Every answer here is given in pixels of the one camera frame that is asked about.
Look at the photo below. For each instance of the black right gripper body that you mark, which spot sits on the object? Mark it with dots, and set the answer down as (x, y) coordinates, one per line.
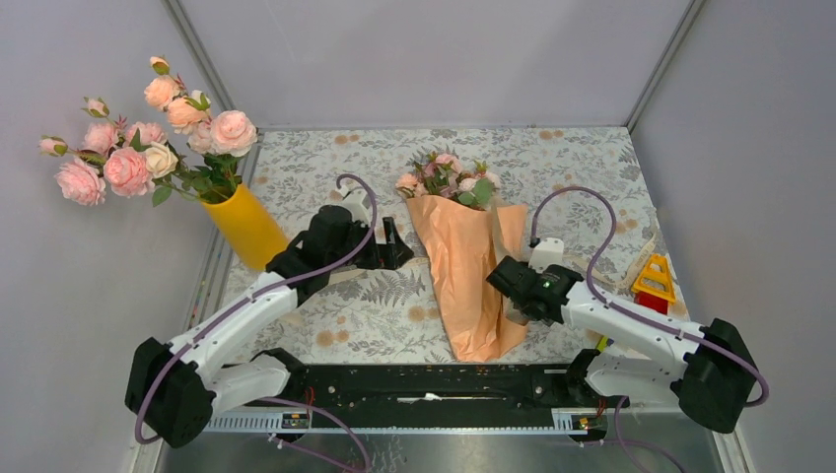
(520, 306)

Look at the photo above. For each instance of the orange paper bouquet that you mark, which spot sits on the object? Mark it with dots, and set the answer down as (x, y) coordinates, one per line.
(466, 228)

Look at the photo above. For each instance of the cream printed ribbon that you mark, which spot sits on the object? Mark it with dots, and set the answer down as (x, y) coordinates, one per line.
(624, 283)

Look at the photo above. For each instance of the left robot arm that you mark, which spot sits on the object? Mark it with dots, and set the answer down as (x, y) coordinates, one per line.
(222, 346)

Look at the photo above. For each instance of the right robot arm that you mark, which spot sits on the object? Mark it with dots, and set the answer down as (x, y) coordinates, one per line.
(706, 371)

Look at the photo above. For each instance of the yellow vase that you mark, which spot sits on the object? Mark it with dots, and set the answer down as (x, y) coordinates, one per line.
(249, 229)

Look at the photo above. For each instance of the pink rose bunch in vase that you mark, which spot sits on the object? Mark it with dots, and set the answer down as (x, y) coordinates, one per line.
(195, 154)

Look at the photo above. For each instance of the floral patterned table mat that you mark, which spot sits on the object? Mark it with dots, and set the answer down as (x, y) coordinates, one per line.
(585, 185)

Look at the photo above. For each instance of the yellow triangular plastic toy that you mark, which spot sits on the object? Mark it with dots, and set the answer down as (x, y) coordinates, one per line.
(653, 287)

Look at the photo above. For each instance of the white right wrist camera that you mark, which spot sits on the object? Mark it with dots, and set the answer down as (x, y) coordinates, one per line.
(547, 252)

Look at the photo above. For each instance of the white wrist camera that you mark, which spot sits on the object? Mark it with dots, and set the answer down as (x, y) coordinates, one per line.
(547, 252)
(357, 202)

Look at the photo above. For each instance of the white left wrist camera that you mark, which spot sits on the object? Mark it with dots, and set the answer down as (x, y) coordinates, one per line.
(357, 202)

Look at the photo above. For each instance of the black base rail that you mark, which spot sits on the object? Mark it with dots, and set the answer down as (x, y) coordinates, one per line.
(445, 397)

